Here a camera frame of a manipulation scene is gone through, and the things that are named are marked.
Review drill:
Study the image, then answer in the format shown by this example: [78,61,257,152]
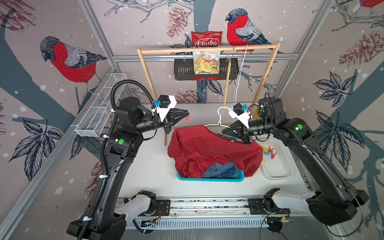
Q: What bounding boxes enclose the yellow plastic hanger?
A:
[223,49,235,107]

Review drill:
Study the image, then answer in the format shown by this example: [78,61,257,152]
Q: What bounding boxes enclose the slate blue t-shirt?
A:
[203,162,238,179]

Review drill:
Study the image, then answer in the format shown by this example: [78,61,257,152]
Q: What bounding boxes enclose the black wall basket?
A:
[174,59,229,81]

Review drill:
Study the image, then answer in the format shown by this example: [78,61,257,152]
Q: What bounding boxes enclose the teal plastic basket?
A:
[177,169,245,183]

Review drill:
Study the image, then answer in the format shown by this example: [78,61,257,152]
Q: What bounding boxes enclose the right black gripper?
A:
[221,120,274,145]

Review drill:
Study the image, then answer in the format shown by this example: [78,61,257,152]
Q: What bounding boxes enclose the yellow chips bag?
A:
[193,51,221,75]

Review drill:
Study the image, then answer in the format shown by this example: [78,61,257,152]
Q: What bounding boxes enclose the white wire hanger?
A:
[234,45,248,104]
[205,107,232,128]

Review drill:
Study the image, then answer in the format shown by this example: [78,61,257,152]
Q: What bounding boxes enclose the dark red t-shirt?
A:
[168,126,264,179]

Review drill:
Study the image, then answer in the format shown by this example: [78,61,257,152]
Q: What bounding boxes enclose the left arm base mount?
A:
[140,200,171,217]

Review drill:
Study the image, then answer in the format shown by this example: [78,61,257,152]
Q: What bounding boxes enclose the red Chuba snack bag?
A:
[192,31,223,48]

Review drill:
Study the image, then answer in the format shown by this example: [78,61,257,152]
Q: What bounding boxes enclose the white wire shelf basket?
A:
[75,73,127,138]

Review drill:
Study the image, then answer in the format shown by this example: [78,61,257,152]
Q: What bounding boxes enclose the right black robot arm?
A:
[222,97,369,226]

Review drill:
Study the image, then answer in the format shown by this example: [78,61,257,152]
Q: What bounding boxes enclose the white plastic tray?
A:
[258,138,294,180]

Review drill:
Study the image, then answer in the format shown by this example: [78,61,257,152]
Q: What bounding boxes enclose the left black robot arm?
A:
[67,80,190,240]

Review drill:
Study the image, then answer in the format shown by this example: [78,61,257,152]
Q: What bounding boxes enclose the wooden clothes rack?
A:
[137,41,282,147]

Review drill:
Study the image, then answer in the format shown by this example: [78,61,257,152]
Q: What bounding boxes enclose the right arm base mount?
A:
[247,198,291,215]

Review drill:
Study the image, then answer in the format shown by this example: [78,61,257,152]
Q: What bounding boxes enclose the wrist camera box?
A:
[154,95,177,122]
[229,103,252,129]

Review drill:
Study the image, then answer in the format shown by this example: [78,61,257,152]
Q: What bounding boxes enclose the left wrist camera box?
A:
[154,95,177,122]

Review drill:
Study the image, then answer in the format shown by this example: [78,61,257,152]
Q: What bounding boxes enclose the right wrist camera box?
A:
[229,103,252,129]

